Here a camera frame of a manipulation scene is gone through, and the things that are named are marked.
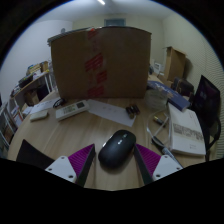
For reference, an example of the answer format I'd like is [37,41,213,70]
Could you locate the black mouse pad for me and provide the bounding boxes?
[15,138,56,170]

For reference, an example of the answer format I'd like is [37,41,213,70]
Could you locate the wall window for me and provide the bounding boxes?
[104,17,127,28]

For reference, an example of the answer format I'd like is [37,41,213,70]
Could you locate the white remote control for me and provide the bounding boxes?
[54,99,91,122]

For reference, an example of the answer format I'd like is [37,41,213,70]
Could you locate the dark batteries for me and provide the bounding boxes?
[125,104,141,120]

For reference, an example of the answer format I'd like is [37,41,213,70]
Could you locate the clear plastic container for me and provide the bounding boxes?
[144,87,168,110]

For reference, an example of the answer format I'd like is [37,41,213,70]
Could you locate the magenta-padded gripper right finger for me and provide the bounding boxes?
[133,143,184,186]

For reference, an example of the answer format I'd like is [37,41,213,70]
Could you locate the white book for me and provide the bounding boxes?
[167,102,207,157]

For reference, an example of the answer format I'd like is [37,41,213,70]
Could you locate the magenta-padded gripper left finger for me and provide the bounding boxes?
[44,143,97,188]

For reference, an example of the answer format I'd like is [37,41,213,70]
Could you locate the large brown cardboard box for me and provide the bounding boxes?
[47,25,153,100]

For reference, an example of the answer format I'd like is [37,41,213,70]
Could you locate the black marker pen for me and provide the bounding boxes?
[151,136,184,167]

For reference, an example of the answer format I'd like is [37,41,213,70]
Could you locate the black cable bundle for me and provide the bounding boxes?
[52,97,68,109]

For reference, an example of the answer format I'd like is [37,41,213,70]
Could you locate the blue book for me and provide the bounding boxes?
[147,80,191,112]

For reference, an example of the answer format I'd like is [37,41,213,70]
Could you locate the white cable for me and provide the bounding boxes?
[145,108,172,145]

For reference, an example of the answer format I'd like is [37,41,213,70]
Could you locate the small brown cardboard box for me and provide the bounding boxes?
[162,46,187,83]

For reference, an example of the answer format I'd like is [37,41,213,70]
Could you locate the black office chair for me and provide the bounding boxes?
[192,74,222,162]

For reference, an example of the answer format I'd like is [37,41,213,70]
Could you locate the black computer mouse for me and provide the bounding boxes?
[97,129,137,169]

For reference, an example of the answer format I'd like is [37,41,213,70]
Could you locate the small white flat device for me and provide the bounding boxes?
[29,109,50,122]

